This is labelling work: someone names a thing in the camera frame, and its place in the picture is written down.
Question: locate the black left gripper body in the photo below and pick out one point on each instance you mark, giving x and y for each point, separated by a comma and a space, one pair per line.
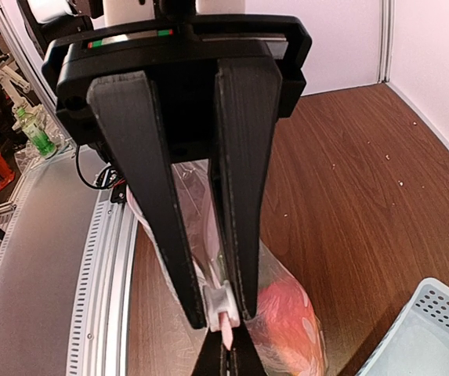
166, 91

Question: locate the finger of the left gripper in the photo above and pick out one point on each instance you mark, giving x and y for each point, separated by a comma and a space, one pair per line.
246, 97
127, 111

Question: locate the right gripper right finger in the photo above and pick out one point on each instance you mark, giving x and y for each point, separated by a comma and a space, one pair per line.
243, 358

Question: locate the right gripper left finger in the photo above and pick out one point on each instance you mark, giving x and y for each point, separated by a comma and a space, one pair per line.
210, 361

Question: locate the light blue plastic basket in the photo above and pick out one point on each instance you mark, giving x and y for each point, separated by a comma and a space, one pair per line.
417, 343

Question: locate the orange red toy pepper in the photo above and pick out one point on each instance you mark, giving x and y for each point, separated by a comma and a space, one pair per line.
285, 332

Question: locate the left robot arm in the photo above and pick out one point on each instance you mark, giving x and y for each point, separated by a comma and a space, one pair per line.
47, 21

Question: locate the green drink bottle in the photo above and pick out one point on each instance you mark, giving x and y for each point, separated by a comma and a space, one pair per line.
31, 126

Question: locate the left aluminium frame post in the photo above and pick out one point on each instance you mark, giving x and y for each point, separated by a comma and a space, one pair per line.
385, 40

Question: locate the front aluminium rail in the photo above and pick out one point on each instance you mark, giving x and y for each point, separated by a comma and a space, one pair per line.
65, 269

